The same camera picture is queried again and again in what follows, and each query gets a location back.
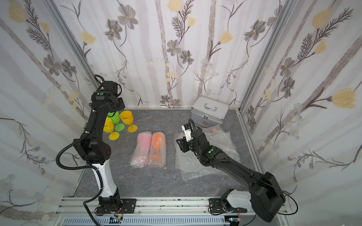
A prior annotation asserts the green plastic wine glass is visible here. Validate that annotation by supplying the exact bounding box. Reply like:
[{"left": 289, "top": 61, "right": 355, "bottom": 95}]
[{"left": 107, "top": 112, "right": 125, "bottom": 132}]

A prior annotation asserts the amber glass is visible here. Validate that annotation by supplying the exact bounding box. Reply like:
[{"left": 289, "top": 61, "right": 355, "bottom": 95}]
[{"left": 119, "top": 111, "right": 138, "bottom": 133}]

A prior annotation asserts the yellow glass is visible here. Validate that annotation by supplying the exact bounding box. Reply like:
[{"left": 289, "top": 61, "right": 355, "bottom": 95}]
[{"left": 103, "top": 118, "right": 120, "bottom": 141}]

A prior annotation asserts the orange glass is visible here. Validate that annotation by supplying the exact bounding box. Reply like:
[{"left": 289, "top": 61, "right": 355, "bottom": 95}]
[{"left": 148, "top": 132, "right": 166, "bottom": 167}]

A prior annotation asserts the pink glass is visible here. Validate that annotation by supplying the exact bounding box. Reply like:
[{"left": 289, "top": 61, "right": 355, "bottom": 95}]
[{"left": 130, "top": 131, "right": 152, "bottom": 168}]

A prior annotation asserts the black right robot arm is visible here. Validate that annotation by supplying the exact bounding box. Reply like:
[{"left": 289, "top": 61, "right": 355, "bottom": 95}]
[{"left": 176, "top": 123, "right": 286, "bottom": 222}]

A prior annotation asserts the silver aluminium first aid case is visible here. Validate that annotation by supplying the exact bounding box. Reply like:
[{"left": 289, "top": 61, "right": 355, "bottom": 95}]
[{"left": 191, "top": 96, "right": 229, "bottom": 127}]

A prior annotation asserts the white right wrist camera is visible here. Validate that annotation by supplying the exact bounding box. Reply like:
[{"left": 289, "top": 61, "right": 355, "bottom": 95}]
[{"left": 182, "top": 123, "right": 194, "bottom": 142}]

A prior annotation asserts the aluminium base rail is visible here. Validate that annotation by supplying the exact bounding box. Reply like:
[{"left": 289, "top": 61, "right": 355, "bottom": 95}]
[{"left": 53, "top": 197, "right": 292, "bottom": 226}]

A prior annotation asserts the black corrugated cable conduit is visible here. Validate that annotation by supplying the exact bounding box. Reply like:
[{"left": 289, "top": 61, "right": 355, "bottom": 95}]
[{"left": 55, "top": 74, "right": 104, "bottom": 226}]

